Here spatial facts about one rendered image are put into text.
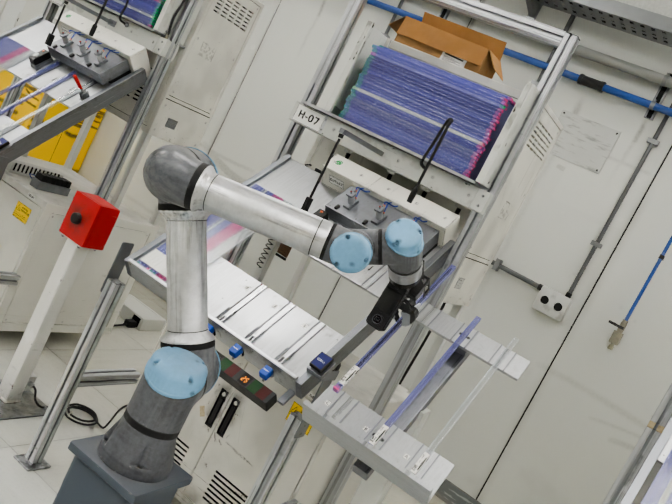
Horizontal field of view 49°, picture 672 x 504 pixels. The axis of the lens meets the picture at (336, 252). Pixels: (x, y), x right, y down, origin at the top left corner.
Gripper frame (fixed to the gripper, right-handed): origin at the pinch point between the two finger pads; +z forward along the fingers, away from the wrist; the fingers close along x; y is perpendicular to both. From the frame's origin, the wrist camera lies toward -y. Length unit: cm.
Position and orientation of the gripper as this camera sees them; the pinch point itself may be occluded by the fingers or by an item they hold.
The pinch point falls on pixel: (399, 322)
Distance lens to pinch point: 177.3
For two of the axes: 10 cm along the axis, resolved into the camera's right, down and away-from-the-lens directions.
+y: 6.1, -6.8, 4.0
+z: 0.8, 5.6, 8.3
